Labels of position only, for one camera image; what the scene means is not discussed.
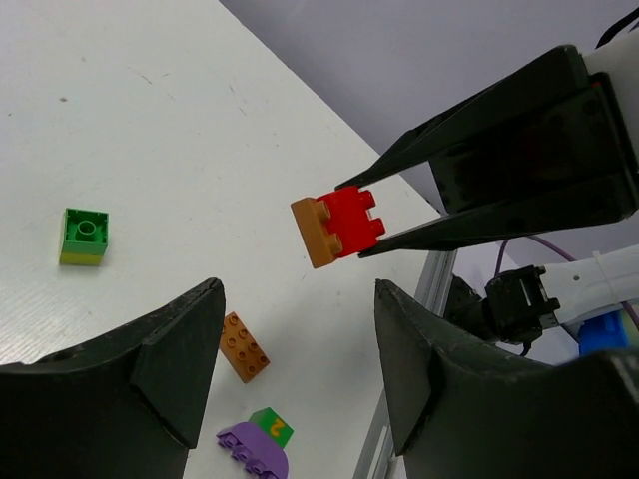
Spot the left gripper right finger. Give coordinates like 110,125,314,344
373,277,639,479

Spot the purple green lego piece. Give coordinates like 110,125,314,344
216,407,294,479

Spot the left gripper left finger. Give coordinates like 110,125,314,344
1,278,226,478

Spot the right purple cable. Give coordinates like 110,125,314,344
493,235,639,330

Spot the orange lego brick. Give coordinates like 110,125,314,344
291,198,342,268

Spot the green yellow stacked lego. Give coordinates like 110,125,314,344
59,208,109,266

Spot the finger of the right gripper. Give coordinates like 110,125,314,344
334,124,435,191
358,199,624,258

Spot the orange flat lego plate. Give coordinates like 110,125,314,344
220,312,270,383

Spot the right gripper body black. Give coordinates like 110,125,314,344
428,45,638,220

